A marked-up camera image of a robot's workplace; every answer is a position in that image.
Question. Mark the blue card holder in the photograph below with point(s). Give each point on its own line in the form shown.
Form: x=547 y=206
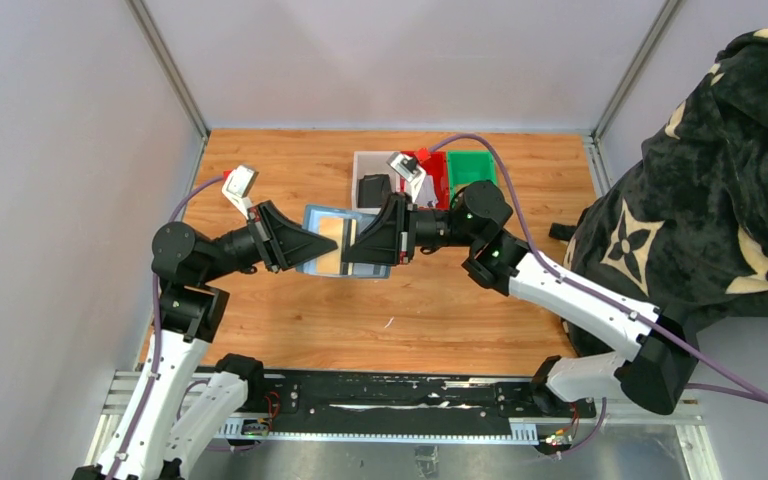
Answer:
x=343 y=227

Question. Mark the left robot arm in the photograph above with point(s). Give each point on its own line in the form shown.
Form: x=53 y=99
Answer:
x=157 y=438

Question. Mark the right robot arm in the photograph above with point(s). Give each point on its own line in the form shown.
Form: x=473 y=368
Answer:
x=645 y=364

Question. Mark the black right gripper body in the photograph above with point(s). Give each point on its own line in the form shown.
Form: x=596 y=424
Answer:
x=403 y=230

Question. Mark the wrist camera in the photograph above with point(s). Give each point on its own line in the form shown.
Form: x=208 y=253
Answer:
x=237 y=185
x=409 y=169

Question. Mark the green plastic bin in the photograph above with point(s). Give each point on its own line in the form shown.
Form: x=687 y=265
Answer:
x=466 y=167

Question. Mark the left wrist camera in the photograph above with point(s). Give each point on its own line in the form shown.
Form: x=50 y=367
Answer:
x=237 y=185

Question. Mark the red plastic bin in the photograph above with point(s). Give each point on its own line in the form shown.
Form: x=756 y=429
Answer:
x=435 y=165

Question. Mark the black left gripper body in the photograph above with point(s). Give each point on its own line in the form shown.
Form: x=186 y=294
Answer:
x=265 y=236

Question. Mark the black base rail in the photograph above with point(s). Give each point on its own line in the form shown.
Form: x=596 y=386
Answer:
x=382 y=405

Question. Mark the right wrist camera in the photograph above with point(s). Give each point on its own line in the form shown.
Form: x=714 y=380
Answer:
x=409 y=169

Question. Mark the black wallet in white bin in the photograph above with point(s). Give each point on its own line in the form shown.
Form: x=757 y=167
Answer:
x=372 y=191

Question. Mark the black floral blanket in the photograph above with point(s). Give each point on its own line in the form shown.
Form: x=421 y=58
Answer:
x=686 y=228

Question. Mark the white card in red bin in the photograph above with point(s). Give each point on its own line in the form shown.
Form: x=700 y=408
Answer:
x=427 y=197

